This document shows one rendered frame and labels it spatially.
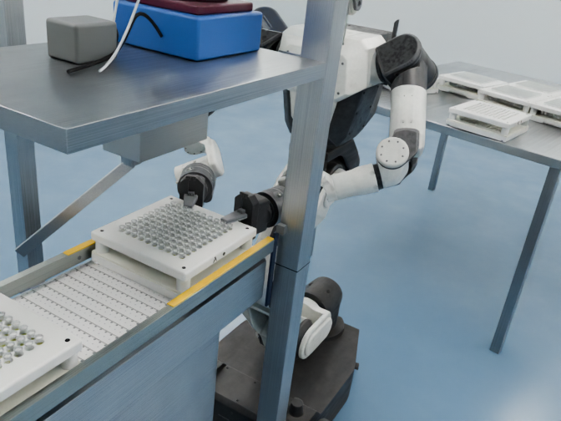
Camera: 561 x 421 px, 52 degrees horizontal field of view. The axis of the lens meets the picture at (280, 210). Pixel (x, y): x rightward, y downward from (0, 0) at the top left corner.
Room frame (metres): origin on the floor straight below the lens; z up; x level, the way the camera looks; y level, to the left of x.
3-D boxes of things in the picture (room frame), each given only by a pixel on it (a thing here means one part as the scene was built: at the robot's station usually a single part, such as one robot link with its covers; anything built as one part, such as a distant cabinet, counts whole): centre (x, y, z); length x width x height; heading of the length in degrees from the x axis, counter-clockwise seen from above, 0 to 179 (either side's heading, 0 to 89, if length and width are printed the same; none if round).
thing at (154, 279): (1.07, 0.21, 0.85); 0.24 x 0.24 x 0.02; 62
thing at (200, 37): (1.14, 0.22, 1.32); 0.21 x 0.20 x 0.09; 62
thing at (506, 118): (2.28, -0.78, 0.94); 0.25 x 0.24 x 0.02; 52
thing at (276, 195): (1.22, 0.05, 0.90); 0.12 x 0.10 x 0.13; 144
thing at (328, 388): (1.61, -0.08, 0.19); 0.64 x 0.52 x 0.33; 152
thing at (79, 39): (0.94, 0.34, 1.31); 0.10 x 0.07 x 0.06; 152
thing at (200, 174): (1.30, 0.22, 0.90); 0.12 x 0.10 x 0.13; 4
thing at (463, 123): (2.28, -0.78, 0.89); 0.24 x 0.24 x 0.02; 52
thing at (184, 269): (1.07, 0.21, 0.90); 0.25 x 0.24 x 0.02; 62
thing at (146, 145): (1.20, 0.29, 1.15); 0.22 x 0.11 x 0.20; 152
